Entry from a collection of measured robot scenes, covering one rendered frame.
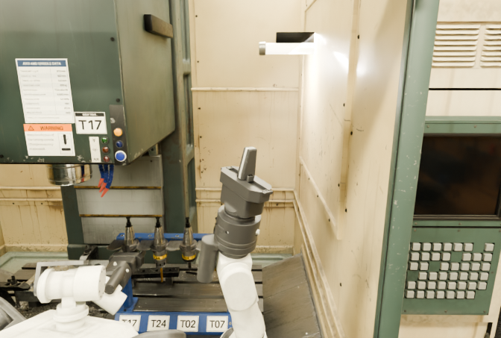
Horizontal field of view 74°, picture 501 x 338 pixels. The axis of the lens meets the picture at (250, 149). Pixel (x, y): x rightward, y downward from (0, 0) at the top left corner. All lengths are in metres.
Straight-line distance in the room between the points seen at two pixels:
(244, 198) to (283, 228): 1.75
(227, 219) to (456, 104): 0.83
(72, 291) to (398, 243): 0.64
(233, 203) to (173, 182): 1.27
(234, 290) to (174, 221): 1.30
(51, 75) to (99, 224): 1.07
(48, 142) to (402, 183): 1.06
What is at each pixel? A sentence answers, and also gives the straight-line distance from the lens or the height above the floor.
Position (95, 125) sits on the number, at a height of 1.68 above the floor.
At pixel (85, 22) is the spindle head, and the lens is 1.19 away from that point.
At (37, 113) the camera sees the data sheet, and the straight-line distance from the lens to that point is 1.28.
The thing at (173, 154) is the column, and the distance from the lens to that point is 1.85.
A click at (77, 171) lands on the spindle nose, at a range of 1.45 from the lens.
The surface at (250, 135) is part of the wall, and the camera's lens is 2.14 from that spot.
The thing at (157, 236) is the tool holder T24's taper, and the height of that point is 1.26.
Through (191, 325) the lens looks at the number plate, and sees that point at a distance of 1.43.
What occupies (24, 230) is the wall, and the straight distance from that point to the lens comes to 2.85.
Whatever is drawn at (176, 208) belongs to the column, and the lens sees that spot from 1.95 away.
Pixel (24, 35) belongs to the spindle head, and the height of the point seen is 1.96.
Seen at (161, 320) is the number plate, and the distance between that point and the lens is 1.45.
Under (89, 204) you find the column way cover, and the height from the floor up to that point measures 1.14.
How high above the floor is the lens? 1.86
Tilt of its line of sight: 14 degrees down
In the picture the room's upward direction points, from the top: straight up
